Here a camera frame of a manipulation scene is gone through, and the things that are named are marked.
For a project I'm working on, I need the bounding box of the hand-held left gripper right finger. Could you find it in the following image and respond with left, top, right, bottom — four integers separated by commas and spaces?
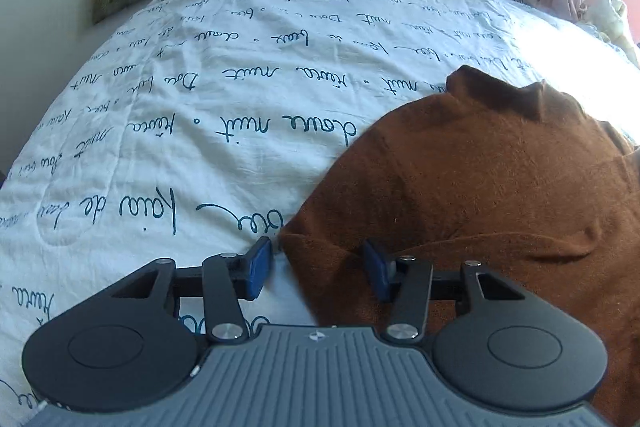
362, 239, 527, 344

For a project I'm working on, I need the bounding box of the cream crumpled cloth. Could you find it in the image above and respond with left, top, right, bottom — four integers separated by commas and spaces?
586, 0, 640, 64

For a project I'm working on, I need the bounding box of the white script-printed blanket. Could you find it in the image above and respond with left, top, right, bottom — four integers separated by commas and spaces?
0, 0, 640, 427

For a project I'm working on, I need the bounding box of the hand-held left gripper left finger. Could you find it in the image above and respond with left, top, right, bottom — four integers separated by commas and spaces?
107, 237, 275, 342

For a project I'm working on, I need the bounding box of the brown knit sweater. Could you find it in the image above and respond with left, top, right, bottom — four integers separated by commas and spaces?
281, 65, 640, 427

